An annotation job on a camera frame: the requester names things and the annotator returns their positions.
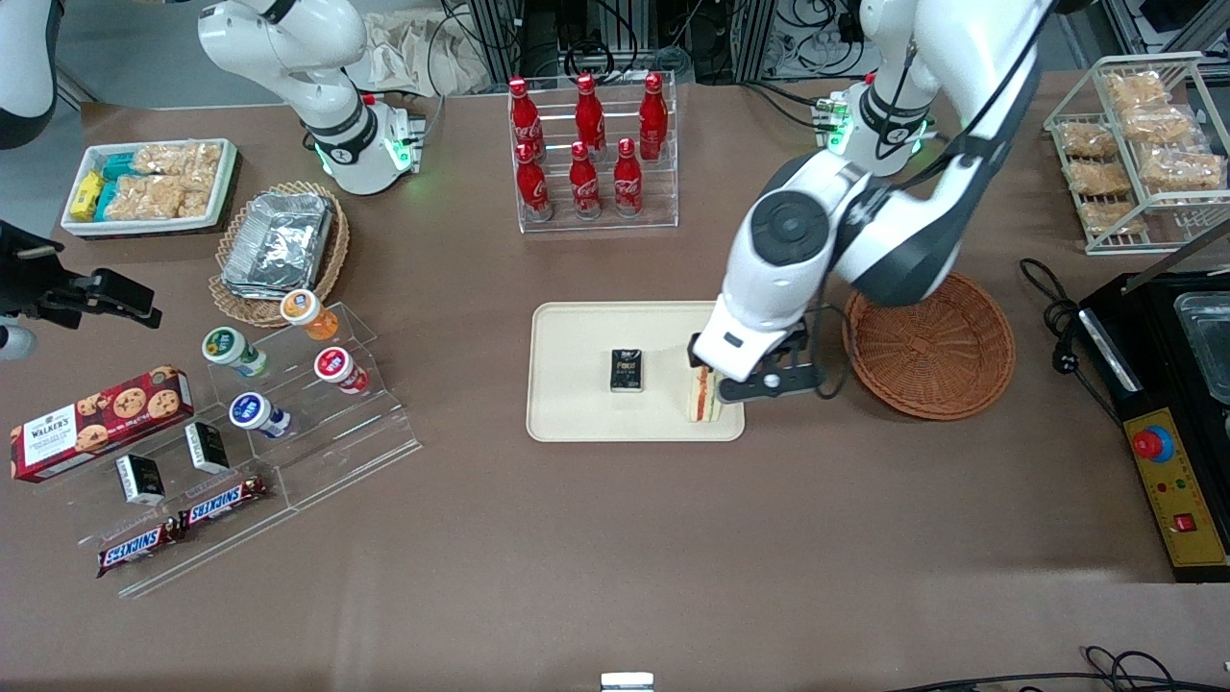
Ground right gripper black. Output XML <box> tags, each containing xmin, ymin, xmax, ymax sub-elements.
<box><xmin>0</xmin><ymin>219</ymin><xmax>162</xmax><ymax>329</ymax></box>

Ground clear bag fried snack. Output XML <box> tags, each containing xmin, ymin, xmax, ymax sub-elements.
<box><xmin>1103</xmin><ymin>69</ymin><xmax>1171</xmax><ymax>111</ymax></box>
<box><xmin>1081</xmin><ymin>197</ymin><xmax>1149</xmax><ymax>236</ymax></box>
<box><xmin>1139</xmin><ymin>144</ymin><xmax>1226</xmax><ymax>193</ymax></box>
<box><xmin>1057</xmin><ymin>120</ymin><xmax>1120</xmax><ymax>160</ymax></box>
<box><xmin>1119</xmin><ymin>104</ymin><xmax>1202</xmax><ymax>145</ymax></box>
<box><xmin>1069</xmin><ymin>159</ymin><xmax>1135</xmax><ymax>198</ymax></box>

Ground green lid gum jar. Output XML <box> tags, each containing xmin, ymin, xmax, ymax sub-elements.
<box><xmin>201</xmin><ymin>327</ymin><xmax>270</xmax><ymax>379</ymax></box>

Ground black power cable with plug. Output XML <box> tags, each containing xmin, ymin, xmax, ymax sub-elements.
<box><xmin>1019</xmin><ymin>258</ymin><xmax>1125</xmax><ymax>424</ymax></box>

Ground black equipment rack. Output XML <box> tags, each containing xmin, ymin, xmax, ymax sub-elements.
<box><xmin>466</xmin><ymin>0</ymin><xmax>770</xmax><ymax>83</ymax></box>

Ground clear glass container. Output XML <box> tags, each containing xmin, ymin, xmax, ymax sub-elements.
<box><xmin>1174</xmin><ymin>291</ymin><xmax>1230</xmax><ymax>405</ymax></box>

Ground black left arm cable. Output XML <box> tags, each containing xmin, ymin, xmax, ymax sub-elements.
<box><xmin>807</xmin><ymin>0</ymin><xmax>1058</xmax><ymax>403</ymax></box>

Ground yellow snack packet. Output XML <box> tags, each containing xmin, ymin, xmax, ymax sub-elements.
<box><xmin>71</xmin><ymin>171</ymin><xmax>105</xmax><ymax>222</ymax></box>

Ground black countertop appliance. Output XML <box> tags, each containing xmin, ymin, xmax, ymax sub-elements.
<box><xmin>1076</xmin><ymin>269</ymin><xmax>1230</xmax><ymax>453</ymax></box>

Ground yellow emergency stop control box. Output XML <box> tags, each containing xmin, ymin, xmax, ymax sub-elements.
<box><xmin>1122</xmin><ymin>408</ymin><xmax>1230</xmax><ymax>584</ymax></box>

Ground red lid gum jar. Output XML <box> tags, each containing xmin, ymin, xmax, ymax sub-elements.
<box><xmin>313</xmin><ymin>347</ymin><xmax>371</xmax><ymax>396</ymax></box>

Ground clear acrylic bottle rack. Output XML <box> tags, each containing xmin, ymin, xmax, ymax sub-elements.
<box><xmin>507</xmin><ymin>69</ymin><xmax>679</xmax><ymax>235</ymax></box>

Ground blue lid gum jar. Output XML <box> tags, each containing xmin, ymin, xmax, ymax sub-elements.
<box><xmin>228</xmin><ymin>392</ymin><xmax>292</xmax><ymax>439</ymax></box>

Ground beige plastic tray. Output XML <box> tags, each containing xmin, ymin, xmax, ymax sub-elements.
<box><xmin>526</xmin><ymin>302</ymin><xmax>747</xmax><ymax>444</ymax></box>

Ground white wire rack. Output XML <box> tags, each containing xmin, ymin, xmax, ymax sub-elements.
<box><xmin>1044</xmin><ymin>52</ymin><xmax>1230</xmax><ymax>256</ymax></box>

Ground white rectangular snack tray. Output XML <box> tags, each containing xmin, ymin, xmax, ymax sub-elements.
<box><xmin>61</xmin><ymin>138</ymin><xmax>239</xmax><ymax>238</ymax></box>

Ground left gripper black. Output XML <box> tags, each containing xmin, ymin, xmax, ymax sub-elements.
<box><xmin>686</xmin><ymin>325</ymin><xmax>827</xmax><ymax>381</ymax></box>

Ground Snickers chocolate bar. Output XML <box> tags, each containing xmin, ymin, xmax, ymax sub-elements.
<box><xmin>179</xmin><ymin>474</ymin><xmax>271</xmax><ymax>531</ymax></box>
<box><xmin>96</xmin><ymin>519</ymin><xmax>185</xmax><ymax>579</ymax></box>

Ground clear acrylic stepped shelf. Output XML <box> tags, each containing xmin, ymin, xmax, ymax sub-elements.
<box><xmin>72</xmin><ymin>303</ymin><xmax>424</xmax><ymax>600</ymax></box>

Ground small black gold-print box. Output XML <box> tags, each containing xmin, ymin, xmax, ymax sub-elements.
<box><xmin>609</xmin><ymin>348</ymin><xmax>647</xmax><ymax>395</ymax></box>

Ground light wicker basket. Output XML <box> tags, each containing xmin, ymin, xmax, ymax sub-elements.
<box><xmin>209</xmin><ymin>181</ymin><xmax>351</xmax><ymax>329</ymax></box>

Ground red Coca-Cola bottle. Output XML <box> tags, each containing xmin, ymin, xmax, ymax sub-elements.
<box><xmin>638</xmin><ymin>72</ymin><xmax>670</xmax><ymax>161</ymax></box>
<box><xmin>515</xmin><ymin>142</ymin><xmax>551</xmax><ymax>224</ymax></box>
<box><xmin>613</xmin><ymin>137</ymin><xmax>645</xmax><ymax>218</ymax></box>
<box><xmin>574</xmin><ymin>73</ymin><xmax>606</xmax><ymax>155</ymax></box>
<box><xmin>507</xmin><ymin>77</ymin><xmax>544</xmax><ymax>160</ymax></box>
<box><xmin>569</xmin><ymin>141</ymin><xmax>602</xmax><ymax>220</ymax></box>

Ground orange lid gum jar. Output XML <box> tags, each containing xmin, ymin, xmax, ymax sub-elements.
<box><xmin>280</xmin><ymin>288</ymin><xmax>340</xmax><ymax>342</ymax></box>

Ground grey metal bar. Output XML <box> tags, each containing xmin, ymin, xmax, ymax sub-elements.
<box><xmin>1122</xmin><ymin>226</ymin><xmax>1230</xmax><ymax>295</ymax></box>

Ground brown wicker basket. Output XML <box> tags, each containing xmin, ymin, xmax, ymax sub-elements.
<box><xmin>842</xmin><ymin>271</ymin><xmax>1017</xmax><ymax>422</ymax></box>

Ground triangle sandwich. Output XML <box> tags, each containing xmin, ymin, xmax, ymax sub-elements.
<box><xmin>685</xmin><ymin>363</ymin><xmax>724</xmax><ymax>424</ymax></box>

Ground aluminium foil container stack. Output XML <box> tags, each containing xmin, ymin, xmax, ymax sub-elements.
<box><xmin>221</xmin><ymin>190</ymin><xmax>335</xmax><ymax>297</ymax></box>

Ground small black white-label box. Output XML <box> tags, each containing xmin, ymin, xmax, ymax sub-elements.
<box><xmin>115</xmin><ymin>454</ymin><xmax>166</xmax><ymax>507</ymax></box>
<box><xmin>184</xmin><ymin>421</ymin><xmax>232</xmax><ymax>475</ymax></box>

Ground clear bag rice crisps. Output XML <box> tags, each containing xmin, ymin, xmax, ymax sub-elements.
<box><xmin>111</xmin><ymin>175</ymin><xmax>188</xmax><ymax>220</ymax></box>
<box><xmin>183</xmin><ymin>173</ymin><xmax>222</xmax><ymax>217</ymax></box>
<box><xmin>133</xmin><ymin>142</ymin><xmax>224</xmax><ymax>179</ymax></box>

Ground beige cloth bag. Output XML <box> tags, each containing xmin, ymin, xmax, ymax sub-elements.
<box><xmin>346</xmin><ymin>10</ymin><xmax>491</xmax><ymax>97</ymax></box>

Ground red Walkers cookie box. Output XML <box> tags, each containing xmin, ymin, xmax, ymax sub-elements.
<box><xmin>10</xmin><ymin>365</ymin><xmax>195</xmax><ymax>483</ymax></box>

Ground black floor cables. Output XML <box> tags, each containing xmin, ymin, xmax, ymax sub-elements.
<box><xmin>884</xmin><ymin>646</ymin><xmax>1230</xmax><ymax>692</ymax></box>

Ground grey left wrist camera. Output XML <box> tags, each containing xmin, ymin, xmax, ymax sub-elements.
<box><xmin>716</xmin><ymin>368</ymin><xmax>825</xmax><ymax>403</ymax></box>

